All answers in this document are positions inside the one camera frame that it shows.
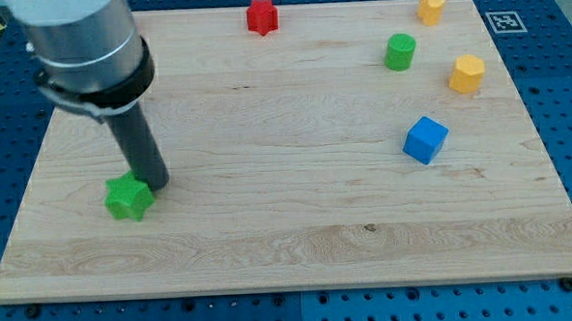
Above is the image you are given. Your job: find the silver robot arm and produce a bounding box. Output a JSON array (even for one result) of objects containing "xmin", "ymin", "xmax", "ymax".
[{"xmin": 0, "ymin": 0, "xmax": 144, "ymax": 94}]

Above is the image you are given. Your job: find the wooden board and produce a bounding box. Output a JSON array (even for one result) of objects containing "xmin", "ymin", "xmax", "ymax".
[{"xmin": 0, "ymin": 0, "xmax": 572, "ymax": 305}]

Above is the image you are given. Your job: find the blue cube block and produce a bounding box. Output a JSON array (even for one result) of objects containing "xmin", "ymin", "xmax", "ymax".
[{"xmin": 403, "ymin": 116, "xmax": 449, "ymax": 165}]

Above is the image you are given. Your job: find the dark grey pointer rod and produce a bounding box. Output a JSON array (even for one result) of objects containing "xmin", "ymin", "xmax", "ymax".
[{"xmin": 104, "ymin": 103, "xmax": 170, "ymax": 191}]

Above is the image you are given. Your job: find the red star block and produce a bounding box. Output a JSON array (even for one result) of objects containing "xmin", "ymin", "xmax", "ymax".
[{"xmin": 245, "ymin": 0, "xmax": 279, "ymax": 37}]

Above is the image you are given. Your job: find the green cylinder block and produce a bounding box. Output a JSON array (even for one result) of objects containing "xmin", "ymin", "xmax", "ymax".
[{"xmin": 384, "ymin": 33, "xmax": 416, "ymax": 72}]

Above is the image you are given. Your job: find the green star block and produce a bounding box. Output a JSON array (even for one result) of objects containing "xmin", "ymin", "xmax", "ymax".
[{"xmin": 104, "ymin": 171, "xmax": 156, "ymax": 221}]

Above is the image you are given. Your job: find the yellow hexagon block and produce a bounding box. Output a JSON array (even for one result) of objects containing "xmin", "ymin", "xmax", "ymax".
[{"xmin": 448, "ymin": 55, "xmax": 485, "ymax": 94}]

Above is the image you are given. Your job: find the yellow heart block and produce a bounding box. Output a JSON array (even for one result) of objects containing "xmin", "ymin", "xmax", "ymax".
[{"xmin": 416, "ymin": 0, "xmax": 446, "ymax": 26}]

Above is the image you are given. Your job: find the white fiducial marker tag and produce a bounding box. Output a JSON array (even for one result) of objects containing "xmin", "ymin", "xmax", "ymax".
[{"xmin": 486, "ymin": 11, "xmax": 527, "ymax": 34}]

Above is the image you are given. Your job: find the black clamp ring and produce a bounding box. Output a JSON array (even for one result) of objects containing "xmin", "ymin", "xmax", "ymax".
[{"xmin": 31, "ymin": 35, "xmax": 158, "ymax": 127}]

